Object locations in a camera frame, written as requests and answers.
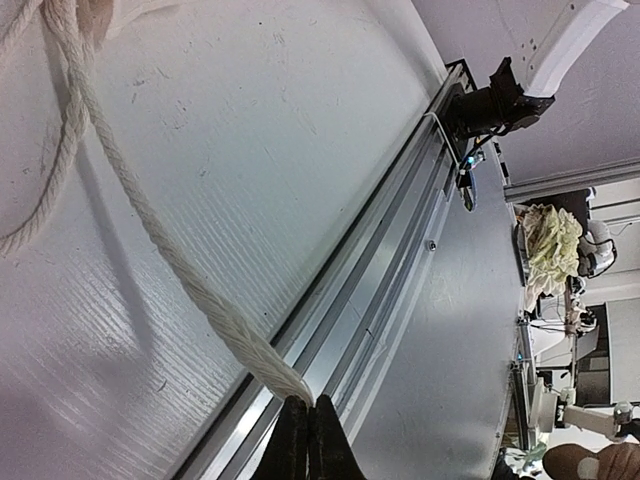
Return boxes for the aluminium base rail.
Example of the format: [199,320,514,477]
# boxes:
[169,59,531,480]

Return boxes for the background lab equipment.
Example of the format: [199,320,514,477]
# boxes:
[504,160,639,475]

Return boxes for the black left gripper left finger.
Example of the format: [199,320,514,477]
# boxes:
[257,396,309,480]

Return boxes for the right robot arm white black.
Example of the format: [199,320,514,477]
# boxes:
[510,1,634,98]

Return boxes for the white cushion tie cords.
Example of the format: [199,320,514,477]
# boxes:
[0,0,317,405]

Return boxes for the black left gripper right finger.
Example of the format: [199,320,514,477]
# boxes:
[307,394,363,480]

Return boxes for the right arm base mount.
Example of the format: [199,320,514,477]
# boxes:
[444,57,555,141]

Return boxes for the crumpled yellow cloth background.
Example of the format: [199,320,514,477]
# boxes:
[520,204,583,312]

